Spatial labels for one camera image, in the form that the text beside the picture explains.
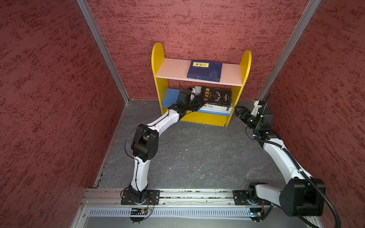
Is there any right green circuit board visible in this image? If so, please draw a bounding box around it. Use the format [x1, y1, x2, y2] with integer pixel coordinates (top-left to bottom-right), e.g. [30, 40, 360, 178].
[249, 208, 265, 220]

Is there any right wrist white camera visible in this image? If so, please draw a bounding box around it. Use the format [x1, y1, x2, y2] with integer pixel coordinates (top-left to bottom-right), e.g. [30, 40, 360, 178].
[251, 100, 265, 116]

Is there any green circuit board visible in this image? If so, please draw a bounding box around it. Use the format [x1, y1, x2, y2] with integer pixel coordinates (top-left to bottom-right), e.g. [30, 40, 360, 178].
[249, 208, 265, 220]
[130, 208, 150, 217]

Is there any right corner aluminium profile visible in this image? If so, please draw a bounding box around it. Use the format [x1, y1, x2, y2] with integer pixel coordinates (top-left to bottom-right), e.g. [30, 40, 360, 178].
[256, 0, 321, 100]

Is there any dark blue booklet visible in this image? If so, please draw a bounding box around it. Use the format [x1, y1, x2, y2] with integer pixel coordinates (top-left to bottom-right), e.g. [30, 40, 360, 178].
[187, 60, 223, 78]
[187, 75, 221, 83]

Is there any left green circuit board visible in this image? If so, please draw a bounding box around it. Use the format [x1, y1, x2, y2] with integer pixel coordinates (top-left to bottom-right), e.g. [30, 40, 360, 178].
[130, 208, 150, 217]

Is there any yellow pink blue bookshelf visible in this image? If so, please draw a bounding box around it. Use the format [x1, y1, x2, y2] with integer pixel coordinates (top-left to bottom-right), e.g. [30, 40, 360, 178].
[151, 42, 252, 114]

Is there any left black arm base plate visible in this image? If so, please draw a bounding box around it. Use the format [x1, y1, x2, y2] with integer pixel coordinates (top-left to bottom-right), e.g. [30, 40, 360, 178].
[121, 189, 161, 206]

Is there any wrist white camera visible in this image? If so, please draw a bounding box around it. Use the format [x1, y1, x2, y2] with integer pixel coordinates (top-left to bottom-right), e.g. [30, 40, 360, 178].
[191, 86, 202, 100]
[251, 100, 265, 116]

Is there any black book with gold letters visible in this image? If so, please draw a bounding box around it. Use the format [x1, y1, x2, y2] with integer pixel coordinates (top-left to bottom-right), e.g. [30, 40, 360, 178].
[201, 86, 232, 107]

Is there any white book with brown blocks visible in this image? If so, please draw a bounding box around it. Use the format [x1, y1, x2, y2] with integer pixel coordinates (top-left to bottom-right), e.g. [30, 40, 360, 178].
[197, 106, 232, 116]

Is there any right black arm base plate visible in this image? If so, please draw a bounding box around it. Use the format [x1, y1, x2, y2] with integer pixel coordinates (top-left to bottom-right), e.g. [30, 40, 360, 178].
[232, 190, 263, 206]

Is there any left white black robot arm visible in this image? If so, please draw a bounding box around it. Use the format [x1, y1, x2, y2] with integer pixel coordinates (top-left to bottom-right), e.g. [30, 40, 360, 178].
[128, 88, 206, 204]

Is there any corner aluminium profile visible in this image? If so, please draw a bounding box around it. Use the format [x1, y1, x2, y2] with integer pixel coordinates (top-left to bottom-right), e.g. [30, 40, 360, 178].
[256, 0, 321, 100]
[77, 0, 130, 104]

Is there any aluminium mounting rail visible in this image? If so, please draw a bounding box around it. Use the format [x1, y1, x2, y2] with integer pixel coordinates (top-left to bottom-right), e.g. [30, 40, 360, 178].
[80, 187, 312, 208]

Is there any slotted white cable duct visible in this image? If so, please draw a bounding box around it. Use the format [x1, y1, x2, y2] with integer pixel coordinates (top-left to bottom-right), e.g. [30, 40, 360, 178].
[87, 207, 250, 219]

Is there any heritage culture photo book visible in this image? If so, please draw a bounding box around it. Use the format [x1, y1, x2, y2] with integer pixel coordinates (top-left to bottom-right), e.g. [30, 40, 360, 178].
[203, 103, 233, 109]

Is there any black corrugated cable conduit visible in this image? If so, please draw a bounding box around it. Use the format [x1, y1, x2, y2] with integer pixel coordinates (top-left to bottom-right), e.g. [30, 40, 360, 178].
[253, 92, 342, 228]

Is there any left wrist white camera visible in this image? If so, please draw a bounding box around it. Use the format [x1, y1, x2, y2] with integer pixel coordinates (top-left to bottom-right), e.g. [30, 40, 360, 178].
[191, 86, 202, 100]

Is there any left corner aluminium profile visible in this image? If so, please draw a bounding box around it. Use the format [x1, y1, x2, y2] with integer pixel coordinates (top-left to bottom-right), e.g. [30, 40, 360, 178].
[77, 0, 130, 104]

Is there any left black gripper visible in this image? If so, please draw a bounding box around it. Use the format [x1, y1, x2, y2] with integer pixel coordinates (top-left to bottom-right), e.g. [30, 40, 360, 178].
[185, 94, 210, 111]

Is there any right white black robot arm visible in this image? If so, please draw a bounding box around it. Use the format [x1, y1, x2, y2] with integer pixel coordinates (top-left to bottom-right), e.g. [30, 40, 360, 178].
[236, 104, 326, 217]

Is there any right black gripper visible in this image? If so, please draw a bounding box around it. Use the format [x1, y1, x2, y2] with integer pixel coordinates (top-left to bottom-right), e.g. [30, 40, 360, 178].
[234, 105, 260, 130]

